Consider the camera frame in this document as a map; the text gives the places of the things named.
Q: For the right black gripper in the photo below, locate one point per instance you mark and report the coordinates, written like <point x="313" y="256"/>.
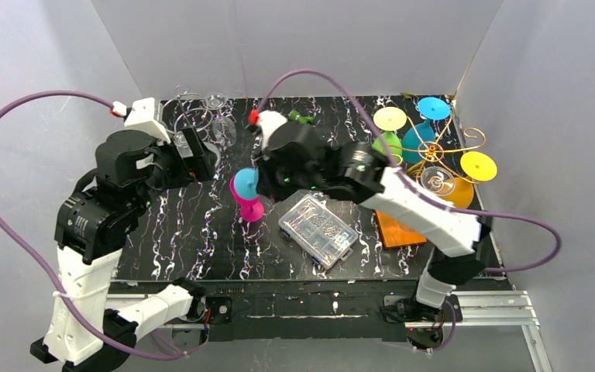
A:
<point x="265" y="174"/>

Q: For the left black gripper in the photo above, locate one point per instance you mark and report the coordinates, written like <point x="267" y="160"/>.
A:
<point x="201" y="156"/>

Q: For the green plastic wine glass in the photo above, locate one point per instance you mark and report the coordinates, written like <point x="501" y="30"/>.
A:
<point x="389" y="120"/>

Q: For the blue plastic wine glass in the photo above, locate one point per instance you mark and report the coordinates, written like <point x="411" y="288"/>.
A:
<point x="245" y="182"/>

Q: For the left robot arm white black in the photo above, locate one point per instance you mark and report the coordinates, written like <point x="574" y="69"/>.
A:
<point x="132" y="169"/>

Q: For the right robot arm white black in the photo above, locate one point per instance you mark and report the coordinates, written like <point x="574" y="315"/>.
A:
<point x="292" y="158"/>

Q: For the magenta plastic wine glass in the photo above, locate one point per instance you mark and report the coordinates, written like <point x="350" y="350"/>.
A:
<point x="251" y="210"/>

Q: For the teal plastic wine glass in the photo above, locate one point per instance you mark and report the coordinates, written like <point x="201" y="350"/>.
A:
<point x="415" y="141"/>

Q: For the clear wine glass on gold rack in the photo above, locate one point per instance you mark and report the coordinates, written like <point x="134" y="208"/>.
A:
<point x="437" y="180"/>

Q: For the orange plastic wine glass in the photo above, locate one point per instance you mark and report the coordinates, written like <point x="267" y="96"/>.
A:
<point x="477" y="168"/>

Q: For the green white toy drill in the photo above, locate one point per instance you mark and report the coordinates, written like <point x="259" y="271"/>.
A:
<point x="302" y="119"/>

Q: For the clear glass back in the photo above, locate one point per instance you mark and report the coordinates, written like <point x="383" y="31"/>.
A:
<point x="223" y="127"/>

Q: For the clear plastic screw box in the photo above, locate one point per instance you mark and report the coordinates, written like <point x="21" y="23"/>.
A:
<point x="318" y="231"/>

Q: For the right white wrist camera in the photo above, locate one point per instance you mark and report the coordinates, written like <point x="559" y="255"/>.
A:
<point x="264" y="124"/>

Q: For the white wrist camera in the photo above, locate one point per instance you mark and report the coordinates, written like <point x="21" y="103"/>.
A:
<point x="264" y="124"/>
<point x="143" y="115"/>

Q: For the silver wire wine glass rack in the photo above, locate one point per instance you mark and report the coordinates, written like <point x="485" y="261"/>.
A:
<point x="188" y="109"/>

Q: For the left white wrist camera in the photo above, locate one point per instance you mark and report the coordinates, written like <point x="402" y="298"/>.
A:
<point x="143" y="115"/>

